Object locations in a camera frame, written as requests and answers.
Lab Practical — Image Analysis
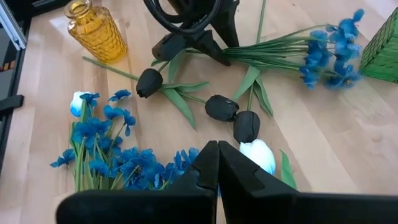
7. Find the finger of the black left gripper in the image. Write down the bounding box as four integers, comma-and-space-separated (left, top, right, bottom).
213, 0, 240, 48
189, 29, 233, 67

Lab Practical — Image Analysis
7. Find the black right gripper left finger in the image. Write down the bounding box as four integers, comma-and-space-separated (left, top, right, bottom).
55, 140, 220, 224

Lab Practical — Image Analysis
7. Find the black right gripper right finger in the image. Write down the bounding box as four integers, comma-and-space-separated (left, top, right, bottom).
218, 140, 398, 224

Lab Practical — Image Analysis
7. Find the blue artificial flower bunch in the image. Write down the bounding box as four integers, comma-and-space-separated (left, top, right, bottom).
49, 89, 200, 191
222, 8, 366, 91

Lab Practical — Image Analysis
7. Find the white artificial tulip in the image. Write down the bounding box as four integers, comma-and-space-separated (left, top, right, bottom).
239, 139, 298, 190
70, 91, 94, 118

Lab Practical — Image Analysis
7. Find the yellow textured glass vase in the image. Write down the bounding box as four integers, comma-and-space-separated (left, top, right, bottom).
64, 0, 128, 65

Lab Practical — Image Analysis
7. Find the green textured glass vase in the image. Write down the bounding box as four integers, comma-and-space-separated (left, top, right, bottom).
359, 7, 398, 83

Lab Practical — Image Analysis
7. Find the black plastic clip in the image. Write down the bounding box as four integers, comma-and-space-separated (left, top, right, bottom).
0, 95, 25, 118

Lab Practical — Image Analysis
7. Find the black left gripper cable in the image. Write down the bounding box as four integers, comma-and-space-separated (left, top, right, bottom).
142, 0, 222, 35

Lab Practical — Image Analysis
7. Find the black metal table frame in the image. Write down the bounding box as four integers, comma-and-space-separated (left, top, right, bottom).
0, 0, 32, 175

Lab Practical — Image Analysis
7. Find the silver aluminium rail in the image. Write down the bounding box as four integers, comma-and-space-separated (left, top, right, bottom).
0, 0, 27, 50

